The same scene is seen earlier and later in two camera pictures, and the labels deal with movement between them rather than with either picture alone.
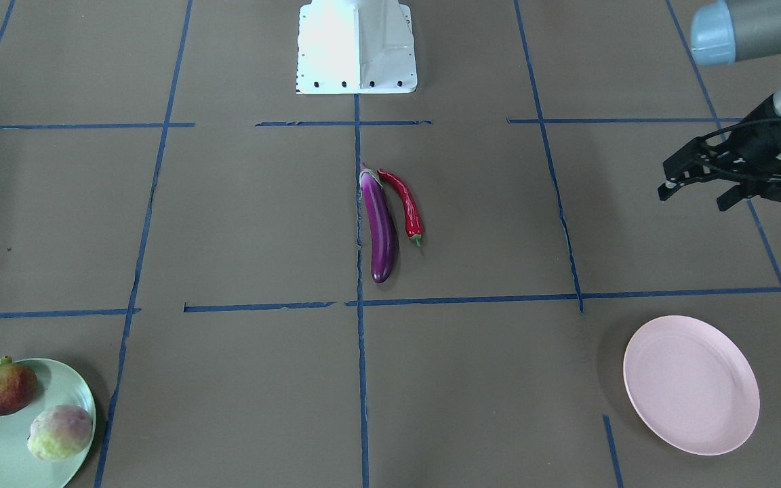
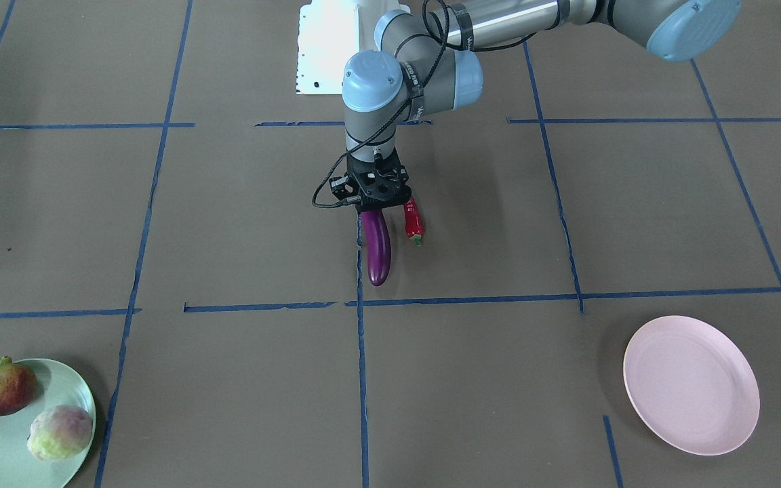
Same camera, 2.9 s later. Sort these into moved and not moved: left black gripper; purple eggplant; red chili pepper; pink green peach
Moved: left black gripper
Not moved: red chili pepper; pink green peach; purple eggplant
